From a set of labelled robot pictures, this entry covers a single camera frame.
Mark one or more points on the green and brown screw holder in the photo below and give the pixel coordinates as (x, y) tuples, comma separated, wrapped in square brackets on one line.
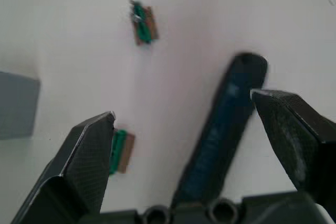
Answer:
[(121, 151), (145, 22)]

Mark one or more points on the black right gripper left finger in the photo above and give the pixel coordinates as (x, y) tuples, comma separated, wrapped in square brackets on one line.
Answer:
[(78, 166)]

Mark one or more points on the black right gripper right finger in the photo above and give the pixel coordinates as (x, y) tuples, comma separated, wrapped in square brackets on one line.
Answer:
[(294, 134)]

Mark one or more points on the grey box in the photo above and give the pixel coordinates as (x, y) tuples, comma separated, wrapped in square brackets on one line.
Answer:
[(16, 106)]

